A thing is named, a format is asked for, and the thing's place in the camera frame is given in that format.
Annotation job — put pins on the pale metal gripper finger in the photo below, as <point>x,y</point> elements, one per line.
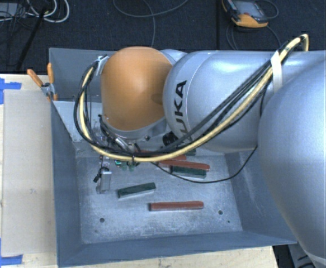
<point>107,181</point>
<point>99,188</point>

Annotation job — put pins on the dark green flat block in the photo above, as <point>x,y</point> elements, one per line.
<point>190,152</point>
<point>190,172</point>
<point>136,190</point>

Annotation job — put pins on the red-brown flat block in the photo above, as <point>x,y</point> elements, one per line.
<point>179,157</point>
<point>176,205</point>
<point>190,165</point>

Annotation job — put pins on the grey metal bin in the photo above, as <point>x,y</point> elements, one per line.
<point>151,227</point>

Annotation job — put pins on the pale flat board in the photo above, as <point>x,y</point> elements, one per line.
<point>28,172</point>

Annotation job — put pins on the black cylinder on white bracket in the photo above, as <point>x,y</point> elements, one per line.
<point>169,139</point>

